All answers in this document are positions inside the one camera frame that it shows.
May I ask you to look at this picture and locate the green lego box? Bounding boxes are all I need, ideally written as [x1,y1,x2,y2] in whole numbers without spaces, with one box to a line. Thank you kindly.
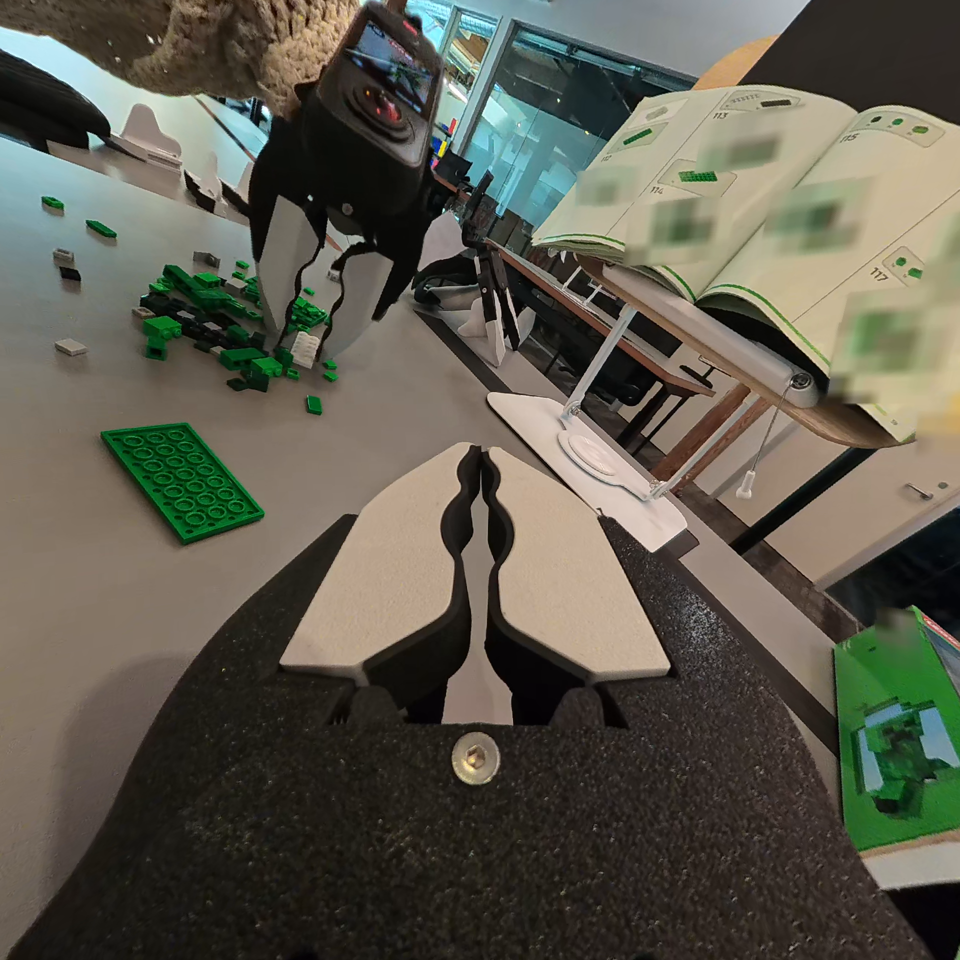
[834,604,960,891]

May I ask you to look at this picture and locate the spare black white gripper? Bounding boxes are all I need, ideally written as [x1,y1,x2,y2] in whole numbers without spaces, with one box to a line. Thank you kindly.
[411,171,538,369]

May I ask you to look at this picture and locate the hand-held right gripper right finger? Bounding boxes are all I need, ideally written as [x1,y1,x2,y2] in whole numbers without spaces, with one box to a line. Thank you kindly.
[480,447,672,721]

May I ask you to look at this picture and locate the large green lego plate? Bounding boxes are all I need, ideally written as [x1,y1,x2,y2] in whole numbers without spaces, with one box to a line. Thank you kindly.
[99,421,267,546]

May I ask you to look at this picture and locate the person's left forearm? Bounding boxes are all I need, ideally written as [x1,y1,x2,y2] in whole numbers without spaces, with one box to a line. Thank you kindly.
[0,0,363,120]

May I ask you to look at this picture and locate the lego instruction book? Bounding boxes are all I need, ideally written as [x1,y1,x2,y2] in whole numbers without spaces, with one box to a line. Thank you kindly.
[531,84,960,444]

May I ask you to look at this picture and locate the black panel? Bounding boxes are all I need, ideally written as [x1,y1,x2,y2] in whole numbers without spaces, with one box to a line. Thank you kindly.
[738,0,960,127]

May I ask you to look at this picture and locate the white paper sheet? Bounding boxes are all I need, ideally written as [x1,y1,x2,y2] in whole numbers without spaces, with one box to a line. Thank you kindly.
[423,210,472,265]

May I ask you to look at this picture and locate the pile of green lego bricks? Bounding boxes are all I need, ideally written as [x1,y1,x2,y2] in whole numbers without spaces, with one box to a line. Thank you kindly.
[137,258,340,395]

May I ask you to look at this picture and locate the black ribbed cushion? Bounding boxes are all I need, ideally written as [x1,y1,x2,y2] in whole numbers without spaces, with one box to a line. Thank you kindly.
[0,48,112,153]

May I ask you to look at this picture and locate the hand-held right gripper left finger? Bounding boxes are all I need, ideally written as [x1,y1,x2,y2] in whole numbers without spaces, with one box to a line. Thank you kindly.
[279,442,485,721]

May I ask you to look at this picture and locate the white book stand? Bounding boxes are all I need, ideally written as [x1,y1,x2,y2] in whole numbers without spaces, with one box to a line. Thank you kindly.
[487,36,920,554]

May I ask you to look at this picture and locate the spare grey gripper finger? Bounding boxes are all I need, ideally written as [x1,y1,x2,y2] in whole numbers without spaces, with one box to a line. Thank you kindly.
[184,152,224,213]
[223,159,256,220]
[112,103,186,175]

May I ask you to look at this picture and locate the wooden desk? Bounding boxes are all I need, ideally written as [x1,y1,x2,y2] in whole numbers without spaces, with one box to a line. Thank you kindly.
[486,238,774,481]

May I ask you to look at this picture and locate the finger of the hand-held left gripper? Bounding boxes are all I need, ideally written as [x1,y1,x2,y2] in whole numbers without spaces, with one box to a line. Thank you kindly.
[321,243,391,363]
[253,196,331,337]

